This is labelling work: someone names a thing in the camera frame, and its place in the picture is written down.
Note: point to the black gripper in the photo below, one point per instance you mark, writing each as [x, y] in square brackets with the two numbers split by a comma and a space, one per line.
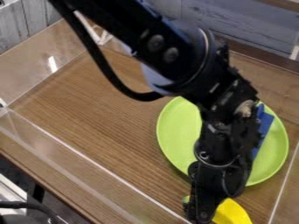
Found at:
[214, 182]

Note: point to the clear acrylic corner bracket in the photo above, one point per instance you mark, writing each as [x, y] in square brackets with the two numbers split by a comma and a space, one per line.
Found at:
[98, 34]

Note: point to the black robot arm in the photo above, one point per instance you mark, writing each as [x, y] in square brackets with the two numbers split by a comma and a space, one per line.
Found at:
[190, 68]

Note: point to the blue star-shaped block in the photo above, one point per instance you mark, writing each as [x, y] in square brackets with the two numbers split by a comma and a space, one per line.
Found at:
[264, 120]

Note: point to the clear acrylic front wall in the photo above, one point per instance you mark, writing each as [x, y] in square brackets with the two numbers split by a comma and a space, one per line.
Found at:
[94, 157]

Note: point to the green plate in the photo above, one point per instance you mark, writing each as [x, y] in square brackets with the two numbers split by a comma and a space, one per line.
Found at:
[177, 130]

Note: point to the yellow toy banana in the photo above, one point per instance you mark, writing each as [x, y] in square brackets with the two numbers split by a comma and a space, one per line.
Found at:
[229, 213]

